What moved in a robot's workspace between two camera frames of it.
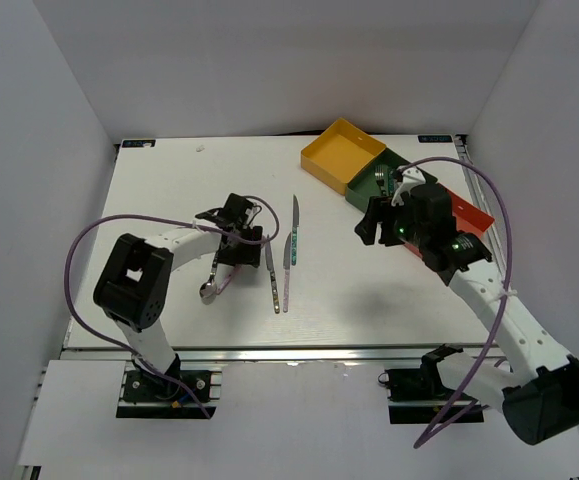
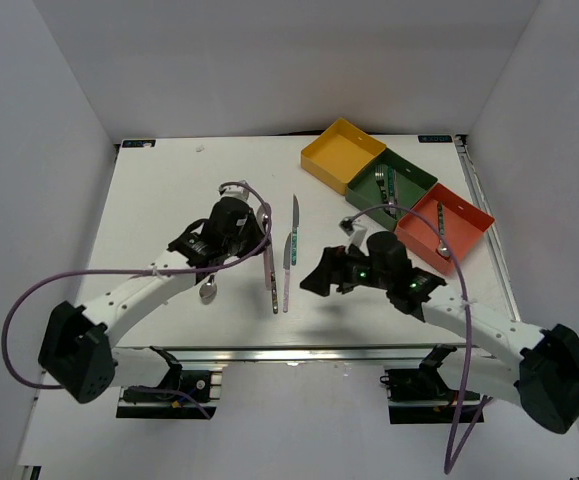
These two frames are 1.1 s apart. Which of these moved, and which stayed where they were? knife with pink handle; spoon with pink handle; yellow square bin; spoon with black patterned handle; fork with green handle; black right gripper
Moved: black right gripper; spoon with pink handle
Stayed: knife with pink handle; fork with green handle; spoon with black patterned handle; yellow square bin
